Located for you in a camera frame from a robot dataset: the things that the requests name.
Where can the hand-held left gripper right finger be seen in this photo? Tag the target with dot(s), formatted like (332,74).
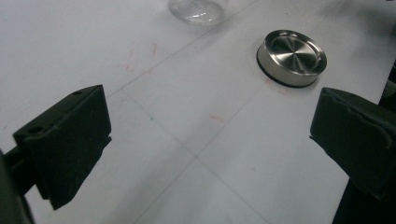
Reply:
(355,140)

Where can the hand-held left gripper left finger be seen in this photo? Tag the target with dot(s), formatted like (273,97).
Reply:
(67,143)

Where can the round brushed metal jar lid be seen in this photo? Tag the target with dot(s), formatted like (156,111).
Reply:
(292,57)

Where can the clear glass jar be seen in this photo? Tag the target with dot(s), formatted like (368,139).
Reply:
(196,11)

